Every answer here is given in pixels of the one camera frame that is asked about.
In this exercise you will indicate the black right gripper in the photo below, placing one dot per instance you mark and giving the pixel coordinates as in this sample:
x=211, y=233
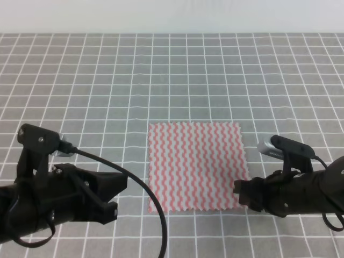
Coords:
x=284, y=196

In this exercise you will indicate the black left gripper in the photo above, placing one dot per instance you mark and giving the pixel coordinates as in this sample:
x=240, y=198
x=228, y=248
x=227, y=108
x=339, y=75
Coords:
x=68, y=194

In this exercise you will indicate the pink wavy striped towel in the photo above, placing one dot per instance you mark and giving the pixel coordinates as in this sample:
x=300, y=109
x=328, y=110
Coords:
x=193, y=165

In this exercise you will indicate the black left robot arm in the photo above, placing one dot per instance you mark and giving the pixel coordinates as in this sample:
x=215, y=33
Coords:
x=9, y=194

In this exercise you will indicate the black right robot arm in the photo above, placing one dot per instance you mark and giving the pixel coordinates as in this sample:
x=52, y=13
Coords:
x=331, y=185

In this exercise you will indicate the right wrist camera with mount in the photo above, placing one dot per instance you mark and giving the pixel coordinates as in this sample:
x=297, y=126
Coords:
x=294, y=154

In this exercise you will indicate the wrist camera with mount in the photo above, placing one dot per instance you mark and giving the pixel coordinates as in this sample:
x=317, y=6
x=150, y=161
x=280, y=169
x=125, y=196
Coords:
x=294, y=154
x=38, y=144

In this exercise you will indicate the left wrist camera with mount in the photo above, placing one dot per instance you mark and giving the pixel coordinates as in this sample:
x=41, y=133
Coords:
x=38, y=144

